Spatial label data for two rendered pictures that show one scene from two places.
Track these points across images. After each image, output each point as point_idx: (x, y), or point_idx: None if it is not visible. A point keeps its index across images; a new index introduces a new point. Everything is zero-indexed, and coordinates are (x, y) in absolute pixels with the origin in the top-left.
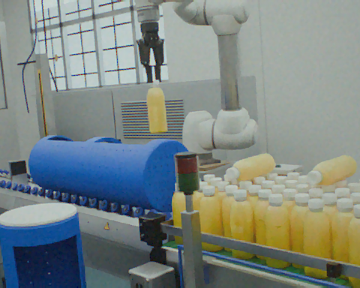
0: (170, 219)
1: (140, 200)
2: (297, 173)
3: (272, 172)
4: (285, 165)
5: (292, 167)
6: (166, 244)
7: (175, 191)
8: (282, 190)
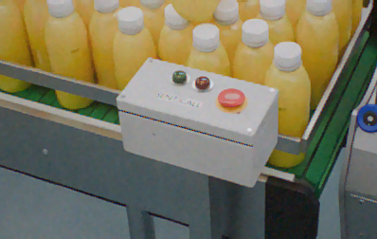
0: (368, 11)
1: None
2: (120, 11)
3: (176, 14)
4: (164, 99)
5: (140, 79)
6: (368, 37)
7: None
8: None
